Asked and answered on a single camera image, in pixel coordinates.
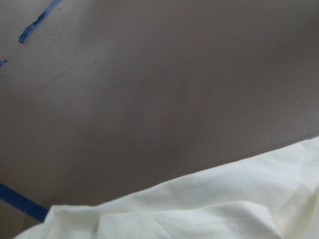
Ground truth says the frayed blue tape strip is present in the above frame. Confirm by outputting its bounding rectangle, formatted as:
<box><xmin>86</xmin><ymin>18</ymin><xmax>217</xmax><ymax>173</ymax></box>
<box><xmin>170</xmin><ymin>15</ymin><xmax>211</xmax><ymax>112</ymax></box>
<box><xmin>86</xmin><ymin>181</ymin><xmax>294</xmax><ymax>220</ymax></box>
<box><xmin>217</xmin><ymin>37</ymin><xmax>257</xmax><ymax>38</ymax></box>
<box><xmin>18</xmin><ymin>0</ymin><xmax>60</xmax><ymax>44</ymax></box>

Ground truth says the cream long-sleeve cat shirt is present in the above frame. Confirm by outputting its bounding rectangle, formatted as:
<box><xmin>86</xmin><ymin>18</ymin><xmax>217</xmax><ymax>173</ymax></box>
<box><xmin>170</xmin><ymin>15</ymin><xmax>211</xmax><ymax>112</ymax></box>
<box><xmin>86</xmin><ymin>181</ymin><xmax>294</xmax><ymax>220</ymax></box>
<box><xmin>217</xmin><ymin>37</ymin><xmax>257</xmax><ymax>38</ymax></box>
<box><xmin>19</xmin><ymin>138</ymin><xmax>319</xmax><ymax>239</ymax></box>

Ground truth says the blue tape under shirt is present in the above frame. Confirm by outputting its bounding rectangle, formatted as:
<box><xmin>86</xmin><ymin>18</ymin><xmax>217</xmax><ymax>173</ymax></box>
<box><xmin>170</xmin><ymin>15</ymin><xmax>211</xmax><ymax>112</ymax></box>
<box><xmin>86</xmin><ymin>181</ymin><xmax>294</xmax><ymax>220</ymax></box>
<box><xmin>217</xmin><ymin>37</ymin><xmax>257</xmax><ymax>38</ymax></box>
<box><xmin>0</xmin><ymin>184</ymin><xmax>48</xmax><ymax>222</ymax></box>

